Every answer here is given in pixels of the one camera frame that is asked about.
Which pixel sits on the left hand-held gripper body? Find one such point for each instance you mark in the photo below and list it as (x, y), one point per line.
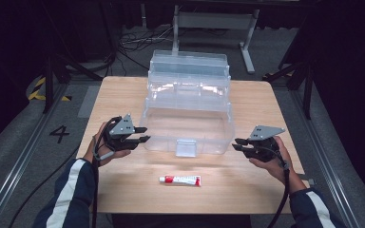
(120, 137)

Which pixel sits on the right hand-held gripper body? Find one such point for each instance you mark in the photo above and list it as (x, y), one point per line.
(264, 148)

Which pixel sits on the clear plastic storage box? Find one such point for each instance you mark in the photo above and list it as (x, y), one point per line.
(187, 126)

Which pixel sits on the white red ointment tube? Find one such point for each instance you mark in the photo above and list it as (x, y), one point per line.
(180, 180)

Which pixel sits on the person's right hand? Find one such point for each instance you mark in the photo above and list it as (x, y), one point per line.
(278, 169)

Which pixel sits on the person's left hand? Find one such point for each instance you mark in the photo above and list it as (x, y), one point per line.
(99, 155)

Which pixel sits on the black tripod stand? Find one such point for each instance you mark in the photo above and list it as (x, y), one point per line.
(307, 88)
(48, 85)

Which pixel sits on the grey metal floor rail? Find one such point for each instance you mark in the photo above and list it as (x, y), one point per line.
(19, 164)
(326, 158)

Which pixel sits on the grey metal table frame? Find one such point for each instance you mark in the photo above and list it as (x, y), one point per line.
(214, 20)

